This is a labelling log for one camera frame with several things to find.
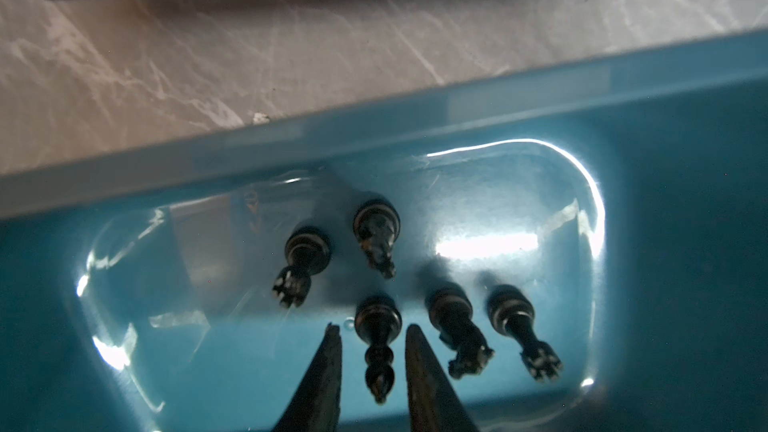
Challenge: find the black chess rook piece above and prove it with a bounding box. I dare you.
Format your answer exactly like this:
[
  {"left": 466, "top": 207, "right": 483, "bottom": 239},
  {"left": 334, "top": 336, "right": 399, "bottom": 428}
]
[
  {"left": 272, "top": 227, "right": 332, "bottom": 309},
  {"left": 486, "top": 285, "right": 563, "bottom": 383}
]

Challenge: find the black chess bishop piece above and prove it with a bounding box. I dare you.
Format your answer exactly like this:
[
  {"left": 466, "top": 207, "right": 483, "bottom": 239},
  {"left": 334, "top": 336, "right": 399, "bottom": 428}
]
[{"left": 354, "top": 295, "right": 402, "bottom": 405}]

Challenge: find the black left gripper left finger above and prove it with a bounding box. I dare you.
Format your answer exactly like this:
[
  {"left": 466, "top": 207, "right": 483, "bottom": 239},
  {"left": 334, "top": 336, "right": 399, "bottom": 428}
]
[{"left": 273, "top": 324, "right": 342, "bottom": 432}]

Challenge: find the teal tray with black pieces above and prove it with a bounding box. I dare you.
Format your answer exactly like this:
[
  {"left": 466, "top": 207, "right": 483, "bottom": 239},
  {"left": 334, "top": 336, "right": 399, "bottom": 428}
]
[{"left": 1, "top": 32, "right": 767, "bottom": 431}]

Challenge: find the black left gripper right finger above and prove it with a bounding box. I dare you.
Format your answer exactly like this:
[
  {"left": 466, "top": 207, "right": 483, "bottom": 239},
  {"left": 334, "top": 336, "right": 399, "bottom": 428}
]
[{"left": 405, "top": 324, "right": 478, "bottom": 432}]

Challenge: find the black chess knight piece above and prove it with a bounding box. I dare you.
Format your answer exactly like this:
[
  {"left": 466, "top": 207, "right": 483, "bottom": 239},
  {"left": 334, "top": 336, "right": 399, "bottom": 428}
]
[
  {"left": 426, "top": 286, "right": 495, "bottom": 380},
  {"left": 353, "top": 200, "right": 401, "bottom": 280}
]

